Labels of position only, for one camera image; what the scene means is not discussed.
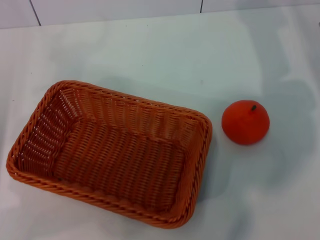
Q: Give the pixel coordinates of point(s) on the orange woven plastic basket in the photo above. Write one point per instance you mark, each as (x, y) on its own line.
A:
(120, 155)

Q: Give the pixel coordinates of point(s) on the orange fruit with stem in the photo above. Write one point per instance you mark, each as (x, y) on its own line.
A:
(243, 125)

